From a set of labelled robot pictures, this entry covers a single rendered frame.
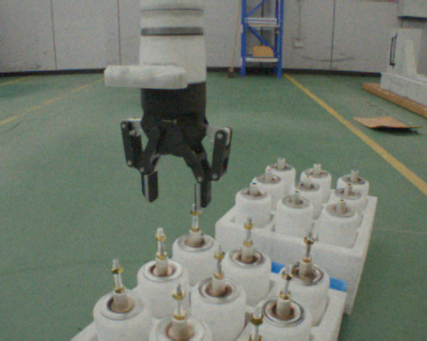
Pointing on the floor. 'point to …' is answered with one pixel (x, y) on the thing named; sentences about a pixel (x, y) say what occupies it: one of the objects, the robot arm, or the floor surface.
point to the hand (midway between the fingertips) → (175, 194)
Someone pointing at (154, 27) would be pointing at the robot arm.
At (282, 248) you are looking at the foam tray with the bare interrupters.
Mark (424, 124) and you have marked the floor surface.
